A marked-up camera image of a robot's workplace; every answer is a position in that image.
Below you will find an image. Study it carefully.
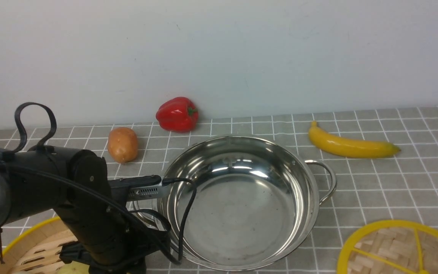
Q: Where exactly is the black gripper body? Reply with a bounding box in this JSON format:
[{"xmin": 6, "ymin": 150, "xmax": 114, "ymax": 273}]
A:
[{"xmin": 60, "ymin": 213, "xmax": 170, "ymax": 274}]

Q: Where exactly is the yellow bamboo steamer basket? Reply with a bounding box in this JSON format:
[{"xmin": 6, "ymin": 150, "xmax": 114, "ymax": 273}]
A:
[{"xmin": 0, "ymin": 217, "xmax": 77, "ymax": 274}]

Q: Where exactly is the yellow woven steamer lid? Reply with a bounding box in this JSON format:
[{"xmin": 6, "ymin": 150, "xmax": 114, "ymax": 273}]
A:
[{"xmin": 336, "ymin": 220, "xmax": 438, "ymax": 274}]

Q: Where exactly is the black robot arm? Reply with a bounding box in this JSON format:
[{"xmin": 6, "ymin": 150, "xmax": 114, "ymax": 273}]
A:
[{"xmin": 0, "ymin": 145, "xmax": 173, "ymax": 274}]

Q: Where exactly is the stainless steel pot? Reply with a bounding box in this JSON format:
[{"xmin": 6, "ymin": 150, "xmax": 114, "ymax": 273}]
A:
[{"xmin": 152, "ymin": 135, "xmax": 337, "ymax": 272}]

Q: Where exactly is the pale green round bun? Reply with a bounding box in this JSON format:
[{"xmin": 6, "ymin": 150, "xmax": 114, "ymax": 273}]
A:
[{"xmin": 56, "ymin": 261, "xmax": 90, "ymax": 274}]

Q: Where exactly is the brown potato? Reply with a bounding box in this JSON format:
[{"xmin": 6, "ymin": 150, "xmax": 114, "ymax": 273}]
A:
[{"xmin": 107, "ymin": 127, "xmax": 138, "ymax": 164}]

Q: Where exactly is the red bell pepper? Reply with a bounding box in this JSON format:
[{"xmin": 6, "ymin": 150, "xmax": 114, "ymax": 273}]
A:
[{"xmin": 156, "ymin": 97, "xmax": 199, "ymax": 132}]

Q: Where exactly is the yellow banana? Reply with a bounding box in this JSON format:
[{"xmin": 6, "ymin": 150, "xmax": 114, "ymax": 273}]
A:
[{"xmin": 308, "ymin": 120, "xmax": 401, "ymax": 158}]

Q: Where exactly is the grey checkered tablecloth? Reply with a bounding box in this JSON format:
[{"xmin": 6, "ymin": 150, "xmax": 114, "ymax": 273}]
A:
[{"xmin": 0, "ymin": 106, "xmax": 438, "ymax": 274}]

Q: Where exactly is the black cable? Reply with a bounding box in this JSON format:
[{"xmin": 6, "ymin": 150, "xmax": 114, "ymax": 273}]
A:
[{"xmin": 0, "ymin": 164, "xmax": 197, "ymax": 266}]

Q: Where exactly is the wrist camera with silver mount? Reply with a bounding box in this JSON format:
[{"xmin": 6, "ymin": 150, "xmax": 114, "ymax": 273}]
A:
[{"xmin": 108, "ymin": 175, "xmax": 171, "ymax": 202}]

